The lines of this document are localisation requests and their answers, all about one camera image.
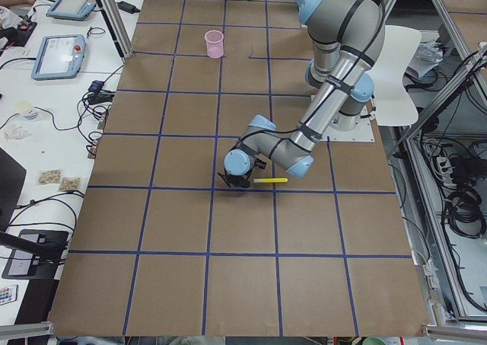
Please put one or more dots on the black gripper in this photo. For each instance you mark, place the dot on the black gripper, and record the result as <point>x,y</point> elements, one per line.
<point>240,181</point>

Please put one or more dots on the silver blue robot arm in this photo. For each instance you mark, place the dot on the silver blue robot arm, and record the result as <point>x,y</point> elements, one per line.
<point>347,36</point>

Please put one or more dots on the pink mesh cup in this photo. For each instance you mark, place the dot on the pink mesh cup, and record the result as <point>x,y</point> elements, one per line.
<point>214,40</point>

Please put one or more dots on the white paper cup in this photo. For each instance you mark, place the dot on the white paper cup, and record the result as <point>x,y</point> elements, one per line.
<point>27,110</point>

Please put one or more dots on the yellow pen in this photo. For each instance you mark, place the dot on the yellow pen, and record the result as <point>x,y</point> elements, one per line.
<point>270,180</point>

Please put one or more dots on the brown paper table mat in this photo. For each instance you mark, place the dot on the brown paper table mat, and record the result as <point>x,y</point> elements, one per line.
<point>163,247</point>

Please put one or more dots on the white chair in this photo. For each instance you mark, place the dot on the white chair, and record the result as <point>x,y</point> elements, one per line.
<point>394,106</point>

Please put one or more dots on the black power adapter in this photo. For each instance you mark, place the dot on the black power adapter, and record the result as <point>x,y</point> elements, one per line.
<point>127,7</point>

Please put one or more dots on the near blue teach pendant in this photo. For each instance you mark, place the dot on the near blue teach pendant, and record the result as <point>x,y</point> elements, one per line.
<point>59,57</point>

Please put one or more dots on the blue teach pendant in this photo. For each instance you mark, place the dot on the blue teach pendant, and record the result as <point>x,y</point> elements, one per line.
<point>73,10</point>
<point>59,57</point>

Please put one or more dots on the far blue teach pendant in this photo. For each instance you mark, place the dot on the far blue teach pendant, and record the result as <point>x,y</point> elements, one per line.
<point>73,10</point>

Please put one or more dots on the aluminium frame post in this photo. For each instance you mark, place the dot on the aluminium frame post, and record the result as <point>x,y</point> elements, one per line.
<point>116,27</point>

